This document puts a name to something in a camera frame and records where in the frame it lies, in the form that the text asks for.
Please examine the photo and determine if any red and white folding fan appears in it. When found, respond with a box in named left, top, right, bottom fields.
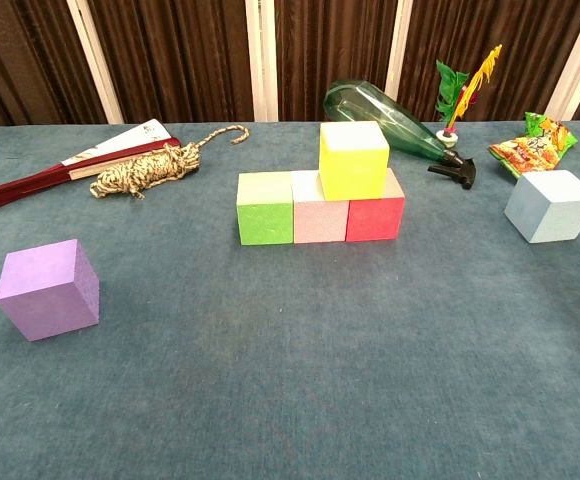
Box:
left=0, top=118, right=182, bottom=214

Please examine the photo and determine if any green plastic spray bottle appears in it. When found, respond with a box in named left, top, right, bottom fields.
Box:
left=322, top=78, right=478, bottom=191

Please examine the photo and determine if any green foam cube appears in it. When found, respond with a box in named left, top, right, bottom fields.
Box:
left=236, top=171, right=295, bottom=247

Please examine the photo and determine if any feather shuttlecock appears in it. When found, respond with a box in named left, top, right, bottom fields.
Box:
left=434, top=43, right=504, bottom=149

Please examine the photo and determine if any light blue foam cube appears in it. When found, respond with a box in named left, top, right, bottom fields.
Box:
left=503, top=169, right=580, bottom=245

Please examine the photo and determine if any dark brown curtain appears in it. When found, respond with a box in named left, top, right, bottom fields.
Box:
left=0, top=0, right=580, bottom=132

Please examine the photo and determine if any orange green snack bag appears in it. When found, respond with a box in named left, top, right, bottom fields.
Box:
left=487, top=111, right=580, bottom=180

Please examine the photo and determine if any yellow foam cube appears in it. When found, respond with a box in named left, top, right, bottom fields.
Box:
left=318, top=120, right=390, bottom=202

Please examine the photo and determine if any beige black rope bundle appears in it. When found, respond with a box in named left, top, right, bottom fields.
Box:
left=89, top=124, right=251, bottom=200

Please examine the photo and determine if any purple foam cube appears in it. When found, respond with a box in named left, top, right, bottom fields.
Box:
left=0, top=238, right=101, bottom=343

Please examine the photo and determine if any red foam cube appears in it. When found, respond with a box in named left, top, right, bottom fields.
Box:
left=344, top=167, right=406, bottom=243

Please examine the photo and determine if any pink foam cube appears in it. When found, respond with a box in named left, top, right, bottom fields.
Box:
left=290, top=169, right=350, bottom=245

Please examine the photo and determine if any white frame post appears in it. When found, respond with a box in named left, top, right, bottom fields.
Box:
left=244, top=0, right=279, bottom=123
left=65, top=0, right=125, bottom=125
left=384, top=0, right=414, bottom=101
left=544, top=0, right=580, bottom=121

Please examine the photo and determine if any blue felt table cover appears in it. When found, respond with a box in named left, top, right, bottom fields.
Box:
left=0, top=119, right=580, bottom=480

